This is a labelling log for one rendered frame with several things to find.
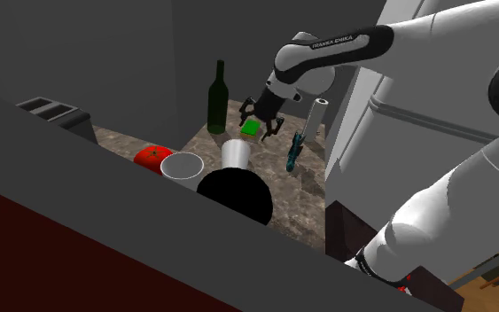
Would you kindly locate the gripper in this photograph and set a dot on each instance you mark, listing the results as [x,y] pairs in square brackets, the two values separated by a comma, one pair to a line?
[269,106]

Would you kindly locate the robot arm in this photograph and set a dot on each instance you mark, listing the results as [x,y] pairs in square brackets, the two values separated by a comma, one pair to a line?
[448,207]

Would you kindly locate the green and yellow sponge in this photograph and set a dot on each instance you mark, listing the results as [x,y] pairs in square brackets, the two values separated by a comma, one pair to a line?
[250,129]

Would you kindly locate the silver metal cup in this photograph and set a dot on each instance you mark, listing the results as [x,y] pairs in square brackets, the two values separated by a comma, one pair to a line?
[235,154]

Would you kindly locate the dark green glass bottle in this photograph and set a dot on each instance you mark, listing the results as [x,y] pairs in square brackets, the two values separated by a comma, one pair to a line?
[217,100]

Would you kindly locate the white paper towel roll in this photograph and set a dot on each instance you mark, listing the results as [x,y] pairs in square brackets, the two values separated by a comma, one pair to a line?
[316,119]

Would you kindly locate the black round object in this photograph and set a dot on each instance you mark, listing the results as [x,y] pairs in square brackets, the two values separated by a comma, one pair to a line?
[236,194]

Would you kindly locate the red tomato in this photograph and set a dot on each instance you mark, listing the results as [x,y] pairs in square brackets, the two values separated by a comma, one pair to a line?
[149,158]

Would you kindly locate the grey refrigerator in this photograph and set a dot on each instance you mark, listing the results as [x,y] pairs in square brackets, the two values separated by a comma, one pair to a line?
[404,129]

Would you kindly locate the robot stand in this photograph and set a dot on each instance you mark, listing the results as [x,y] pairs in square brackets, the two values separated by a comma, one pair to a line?
[352,242]

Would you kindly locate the grey toaster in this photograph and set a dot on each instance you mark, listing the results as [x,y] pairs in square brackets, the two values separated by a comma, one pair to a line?
[56,116]

